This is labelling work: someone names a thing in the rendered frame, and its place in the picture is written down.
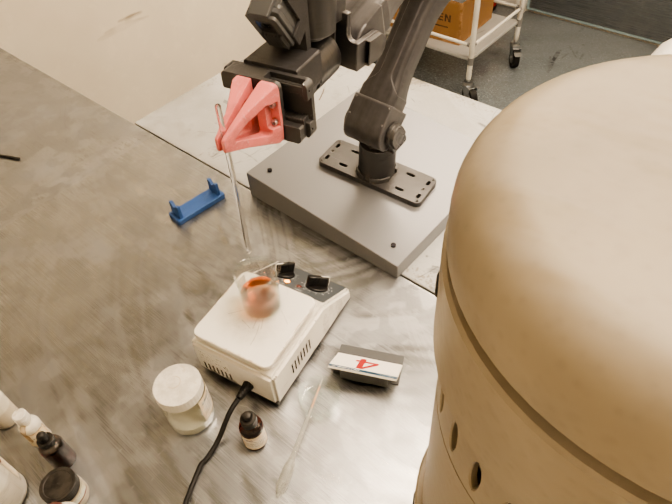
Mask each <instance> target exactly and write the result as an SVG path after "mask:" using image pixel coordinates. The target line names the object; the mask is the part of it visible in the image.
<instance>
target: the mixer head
mask: <svg viewBox="0 0 672 504"><path fill-rule="evenodd" d="M435 297H437V298H436V307H435V316H434V328H433V344H434V356H435V362H436V367H437V373H438V377H437V384H436V392H435V399H434V407H433V414H432V422H431V429H430V437H429V444H428V447H427V449H426V451H425V454H424V456H423V458H422V461H421V464H420V468H419V472H418V476H417V481H416V489H415V492H414V495H413V503H412V504H672V39H670V40H668V41H666V42H664V43H662V44H661V45H660V46H659V47H658V48H657V49H656V50H655V51H654V52H653V53H652V54H651V55H650V56H642V57H633V58H626V59H619V60H614V61H608V62H603V63H599V64H595V65H590V66H587V67H584V68H580V69H577V70H574V71H571V72H568V73H566V74H563V75H560V76H558V77H556V78H554V79H551V80H549V81H547V82H545V83H543V84H541V85H539V86H537V87H535V88H533V89H532V90H530V91H528V92H526V93H524V94H523V95H522V96H520V97H519V98H517V99H516V100H514V101H513V102H512V103H510V104H509V105H508V106H507V107H506V108H504V109H503V110H502V111H501V112H500V113H499V114H498V115H496V116H495V117H494V118H493V119H492V120H491V121H490V122H489V123H488V124H487V125H486V127H485V128H484V129H483V130H482V132H481V133H480V134H479V135H478V137H477V138H476V140H475V141H474V143H473V144H472V146H471V148H470V149H469V151H468V153H467V154H466V156H465V158H464V160H463V162H462V164H461V167H460V169H459V171H458V174H457V178H456V181H455V185H454V189H453V192H452V196H451V202H450V209H449V217H448V220H447V224H446V228H445V232H444V237H443V244H442V252H441V261H440V270H439V271H438V273H437V277H436V285H435Z"/></svg>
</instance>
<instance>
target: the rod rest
mask: <svg viewBox="0 0 672 504"><path fill-rule="evenodd" d="M207 182H208V186H209V189H207V190H206V191H204V192H202V193H201V194H199V195H197V196H196V197H194V198H192V199H191V200H189V201H187V202H186V203H184V204H182V205H181V206H178V205H177V206H176V205H175V203H174V202H173V201H172V200H170V201H169V204H170V207H171V210H172V211H171V212H169V216H170V218H171V219H172V220H173V221H175V222H176V223H177V224H178V225H183V224H184V223H186V222H187V221H189V220H191V219H192V218H194V217H195V216H197V215H199V214H200V213H202V212H203V211H205V210H207V209H208V208H210V207H211V206H213V205H215V204H216V203H218V202H219V201H221V200H223V199H224V198H225V194H224V192H222V191H221V190H220V189H219V187H218V183H216V182H215V183H213V181H212V180H211V178H210V177H209V178H207Z"/></svg>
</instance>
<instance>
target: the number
mask: <svg viewBox="0 0 672 504"><path fill-rule="evenodd" d="M331 364H336V365H341V366H346V367H351V368H356V369H361V370H366V371H370V372H375V373H380V374H385V375H390V376H395V377H396V375H397V372H398V370H399V367H400V366H399V365H393V364H388V363H383V362H378V361H373V360H368V359H363V358H358V357H353V356H348V355H343V354H339V355H338V356H337V357H336V359H335V360H334V361H333V362H332V363H331Z"/></svg>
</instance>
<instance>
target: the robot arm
mask: <svg viewBox="0 0 672 504"><path fill-rule="evenodd" d="M450 1H451V0H251V1H250V4H249V6H248V9H247V11H246V14H245V17H246V18H247V19H248V20H249V22H250V23H251V24H252V25H253V27H254V28H255V29H256V30H257V32H258V33H259V34H260V35H261V36H262V38H263V39H264V40H266V42H265V43H264V44H263V45H261V46H260V47H259V48H258V49H256V50H255V51H254V52H253V53H251V54H250V55H249V56H248V57H247V58H245V59H244V61H243V62H240V61H235V60H232V61H230V62H229V63H228V64H227V65H225V66H224V70H223V71H222V72H221V78H222V83H223V86H224V87H225V88H229V89H230V93H229V98H228V103H227V108H226V112H225V115H224V117H223V119H224V123H225V128H226V134H225V135H224V137H223V139H221V134H220V130H219V129H218V132H217V134H216V137H215V143H216V148H217V150H218V151H222V150H223V152H224V153H229V152H233V151H237V150H241V149H246V148H250V147H257V146H264V145H271V144H278V143H281V142H282V141H283V140H286V141H290V142H293V143H297V144H299V143H301V142H302V141H303V140H304V138H305V137H306V136H307V138H309V137H311V135H312V134H313V133H314V132H315V131H316V130H317V124H316V112H315V100H314V93H315V92H316V91H317V90H318V89H319V88H320V87H321V86H322V85H323V84H324V83H325V82H326V81H327V80H328V79H329V78H330V77H331V76H332V75H333V74H334V73H335V72H336V71H337V70H338V69H339V67H340V66H343V67H345V68H348V69H350V70H353V71H356V72H357V71H359V70H360V69H361V68H363V67H364V66H370V65H371V64H372V63H374V62H375V61H376V60H378V61H377V63H376V64H375V66H374V68H373V70H372V72H371V73H370V75H369V76H368V78H367V79H366V81H364V82H363V84H362V87H361V89H360V91H359V93H358V92H355V95H354V97H353V99H352V102H351V104H350V107H349V109H348V110H347V112H346V115H345V118H344V126H343V130H344V134H345V135H346V136H348V137H350V138H352V139H355V140H357V141H359V147H358V146H356V145H354V144H351V143H349V142H346V141H344V140H337V141H336V142H335V143H334V144H333V145H332V146H331V147H330V148H329V149H328V150H327V151H326V152H325V153H324V154H323V155H322V156H321V157H320V158H319V165H320V166H321V167H323V168H325V169H328V170H330V171H332V172H335V173H337V174H339V175H341V176H344V177H346V178H348V179H351V180H353V181H355V182H357V183H360V184H362V185H364V186H367V187H369V188H371V189H374V190H376V191H378V192H380V193H383V194H385V195H387V196H390V197H392V198H394V199H396V200H399V201H401V202H403V203H406V204H408V205H410V206H413V207H420V206H421V205H422V204H423V202H424V201H425V200H426V198H427V197H428V196H429V194H430V193H431V192H432V190H433V189H434V188H435V186H436V179H435V178H434V177H432V176H429V175H427V174H424V173H422V172H419V171H417V170H415V169H412V168H410V167H407V166H405V165H402V164H400V163H398V162H396V151H397V150H398V149H399V148H400V147H401V146H402V145H403V144H404V143H405V141H406V135H405V133H406V131H405V129H404V127H403V126H402V124H403V121H404V119H405V117H406V114H405V113H403V110H404V108H405V105H406V103H407V101H406V100H407V95H408V91H409V87H410V83H411V80H412V77H413V74H414V72H415V69H416V67H417V65H418V62H419V60H420V58H421V56H422V53H423V51H424V49H425V46H426V44H427V42H428V39H429V37H430V35H431V32H432V30H433V28H434V26H435V24H436V22H437V20H438V18H439V16H440V15H441V13H442V11H443V10H444V8H445V7H446V5H447V4H448V2H450ZM400 5H401V6H400ZM399 7H400V8H399ZM398 8H399V11H398V13H397V16H396V18H395V21H394V23H393V26H392V28H391V30H390V33H389V35H388V38H387V40H386V35H385V33H386V32H387V30H388V29H389V28H390V23H391V21H392V19H393V17H394V15H395V13H396V11H397V10H398Z"/></svg>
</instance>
